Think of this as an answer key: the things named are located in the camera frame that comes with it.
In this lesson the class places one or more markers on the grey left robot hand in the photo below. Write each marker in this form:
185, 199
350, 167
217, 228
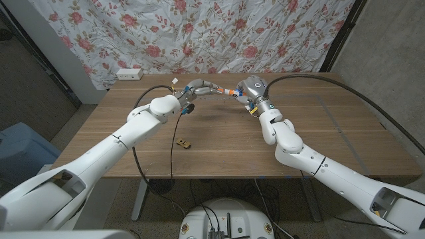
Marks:
197, 89

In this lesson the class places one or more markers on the white power strip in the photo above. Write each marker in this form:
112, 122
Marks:
129, 74

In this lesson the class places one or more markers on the black backdrop stand pole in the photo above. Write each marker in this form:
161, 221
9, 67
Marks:
342, 33

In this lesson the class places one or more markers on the grey table leg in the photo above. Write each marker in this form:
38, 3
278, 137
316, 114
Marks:
139, 199
312, 202

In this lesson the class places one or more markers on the floral backdrop cloth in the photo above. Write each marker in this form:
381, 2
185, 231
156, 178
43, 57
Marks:
199, 36

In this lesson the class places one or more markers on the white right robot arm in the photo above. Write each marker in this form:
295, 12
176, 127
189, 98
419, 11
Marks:
338, 176

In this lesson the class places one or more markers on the black round floor fan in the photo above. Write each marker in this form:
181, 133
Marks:
161, 186

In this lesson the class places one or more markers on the black antenna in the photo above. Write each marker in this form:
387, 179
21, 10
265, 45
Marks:
228, 225

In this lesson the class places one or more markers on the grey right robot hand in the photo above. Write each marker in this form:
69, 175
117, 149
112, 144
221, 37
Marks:
255, 89

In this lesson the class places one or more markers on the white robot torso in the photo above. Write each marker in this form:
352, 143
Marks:
239, 215

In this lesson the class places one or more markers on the blue plastic bin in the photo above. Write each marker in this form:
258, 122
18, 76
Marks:
23, 149

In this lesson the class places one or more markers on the yellow toy car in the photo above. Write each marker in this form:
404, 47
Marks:
183, 143

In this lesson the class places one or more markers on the grey computer box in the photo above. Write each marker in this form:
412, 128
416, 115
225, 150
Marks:
216, 234

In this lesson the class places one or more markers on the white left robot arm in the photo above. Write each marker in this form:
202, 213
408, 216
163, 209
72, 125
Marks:
99, 156

